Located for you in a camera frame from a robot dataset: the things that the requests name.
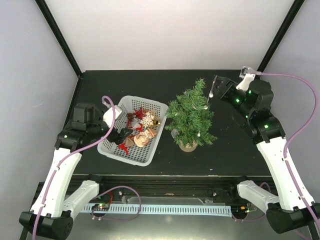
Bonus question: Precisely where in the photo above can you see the white perforated plastic basket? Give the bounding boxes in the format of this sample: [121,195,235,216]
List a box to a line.
[97,95,168,167]

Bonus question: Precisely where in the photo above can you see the red reindeer ornament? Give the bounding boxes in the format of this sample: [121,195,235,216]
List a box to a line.
[118,143,129,156]

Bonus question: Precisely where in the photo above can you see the white slotted cable duct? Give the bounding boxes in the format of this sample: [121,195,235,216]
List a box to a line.
[80,203,232,218]

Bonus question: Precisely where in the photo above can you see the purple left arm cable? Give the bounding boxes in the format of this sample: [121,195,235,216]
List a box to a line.
[32,95,142,240]

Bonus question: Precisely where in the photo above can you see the wooden santa ornament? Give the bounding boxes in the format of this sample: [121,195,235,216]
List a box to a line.
[133,128,158,148]

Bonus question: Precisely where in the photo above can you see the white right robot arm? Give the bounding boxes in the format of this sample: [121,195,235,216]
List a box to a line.
[211,74,320,234]

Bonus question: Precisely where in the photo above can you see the brown pine cone ornament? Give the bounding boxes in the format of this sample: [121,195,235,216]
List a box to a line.
[126,113,135,123]

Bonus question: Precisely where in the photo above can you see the red star ornament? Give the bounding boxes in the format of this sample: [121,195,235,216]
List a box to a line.
[132,107,148,120]

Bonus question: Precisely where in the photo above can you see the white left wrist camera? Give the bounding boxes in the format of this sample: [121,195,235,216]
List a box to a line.
[103,105,124,128]

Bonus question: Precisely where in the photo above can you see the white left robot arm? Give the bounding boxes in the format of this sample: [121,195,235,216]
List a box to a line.
[19,101,132,240]

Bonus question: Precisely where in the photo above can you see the gold bell ornament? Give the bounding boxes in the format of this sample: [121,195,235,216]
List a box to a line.
[152,119,161,127]

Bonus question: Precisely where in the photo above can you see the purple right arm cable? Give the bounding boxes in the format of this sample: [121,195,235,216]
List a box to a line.
[231,70,320,240]

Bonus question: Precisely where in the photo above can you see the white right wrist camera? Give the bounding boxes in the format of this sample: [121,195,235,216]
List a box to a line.
[235,66,261,92]

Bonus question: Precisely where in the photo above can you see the small green christmas tree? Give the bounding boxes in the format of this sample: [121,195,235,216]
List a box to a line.
[163,78,218,153]

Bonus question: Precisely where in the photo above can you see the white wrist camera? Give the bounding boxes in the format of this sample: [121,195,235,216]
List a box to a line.
[103,105,124,128]
[235,66,261,92]

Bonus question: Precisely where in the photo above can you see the white string lights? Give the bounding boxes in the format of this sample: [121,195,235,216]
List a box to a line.
[171,74,218,138]

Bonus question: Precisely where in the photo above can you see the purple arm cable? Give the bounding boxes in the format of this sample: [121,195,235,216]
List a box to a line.
[32,95,142,240]
[231,70,320,240]

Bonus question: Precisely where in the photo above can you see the white snowflake ornament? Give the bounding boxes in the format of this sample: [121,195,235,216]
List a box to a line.
[140,111,155,128]

